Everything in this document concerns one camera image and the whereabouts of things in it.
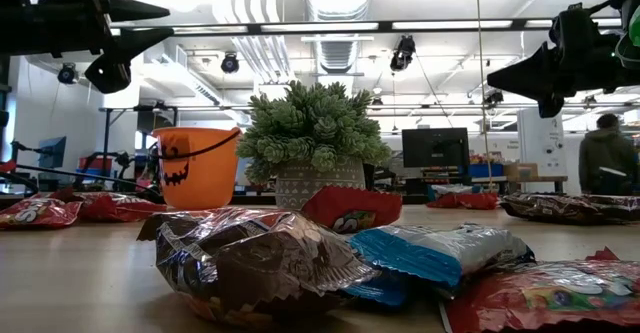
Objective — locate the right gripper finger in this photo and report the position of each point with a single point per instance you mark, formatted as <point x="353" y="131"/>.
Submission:
<point x="530" y="70"/>
<point x="552" y="103"/>

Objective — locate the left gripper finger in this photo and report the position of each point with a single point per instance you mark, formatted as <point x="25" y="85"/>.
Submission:
<point x="112" y="70"/>
<point x="130" y="12"/>

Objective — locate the blue white Hershey's bar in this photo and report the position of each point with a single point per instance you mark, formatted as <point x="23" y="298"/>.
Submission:
<point x="382" y="289"/>
<point x="450" y="189"/>
<point x="425" y="253"/>

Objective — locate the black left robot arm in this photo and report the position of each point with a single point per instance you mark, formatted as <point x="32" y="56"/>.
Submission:
<point x="4" y="73"/>

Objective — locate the white pillar cabinet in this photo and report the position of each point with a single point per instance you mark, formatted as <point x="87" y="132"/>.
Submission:
<point x="542" y="143"/>

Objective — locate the cardboard box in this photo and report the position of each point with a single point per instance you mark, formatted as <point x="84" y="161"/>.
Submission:
<point x="520" y="169"/>

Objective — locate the person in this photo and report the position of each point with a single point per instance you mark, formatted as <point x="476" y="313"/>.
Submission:
<point x="605" y="158"/>

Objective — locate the wooden background table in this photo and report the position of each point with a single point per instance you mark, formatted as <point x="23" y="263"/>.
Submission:
<point x="530" y="179"/>

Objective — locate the red storage bin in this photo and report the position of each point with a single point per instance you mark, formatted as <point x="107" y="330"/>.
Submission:
<point x="95" y="163"/>

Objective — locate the blue storage bin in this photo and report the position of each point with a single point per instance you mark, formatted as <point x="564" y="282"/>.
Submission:
<point x="482" y="169"/>

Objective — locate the blue-lit monitor screen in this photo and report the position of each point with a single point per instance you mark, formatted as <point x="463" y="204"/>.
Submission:
<point x="52" y="152"/>

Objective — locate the black computer monitor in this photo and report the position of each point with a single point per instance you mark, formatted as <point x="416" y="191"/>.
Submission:
<point x="435" y="148"/>

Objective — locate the orange pumpkin face bucket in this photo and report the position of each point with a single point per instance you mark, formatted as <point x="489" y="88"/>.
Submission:
<point x="205" y="178"/>

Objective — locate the artificial succulent in grey pot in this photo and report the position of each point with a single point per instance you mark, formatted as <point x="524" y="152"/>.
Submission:
<point x="310" y="123"/>

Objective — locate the black ceiling-mounted camera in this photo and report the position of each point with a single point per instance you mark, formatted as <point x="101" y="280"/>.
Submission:
<point x="230" y="63"/>
<point x="67" y="73"/>
<point x="492" y="99"/>
<point x="402" y="53"/>

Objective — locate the black metal stand frame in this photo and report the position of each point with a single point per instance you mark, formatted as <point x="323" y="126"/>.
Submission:
<point x="106" y="143"/>

